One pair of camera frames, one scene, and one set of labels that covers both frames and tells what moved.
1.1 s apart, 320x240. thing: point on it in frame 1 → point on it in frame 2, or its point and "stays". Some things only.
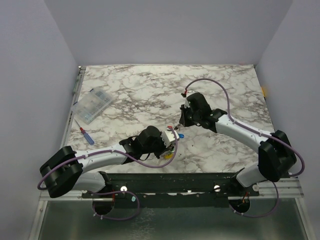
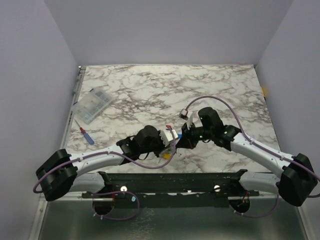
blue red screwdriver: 91,142 stays
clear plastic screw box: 90,105 stays
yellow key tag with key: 169,156 stays
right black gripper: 184,119 → 189,136
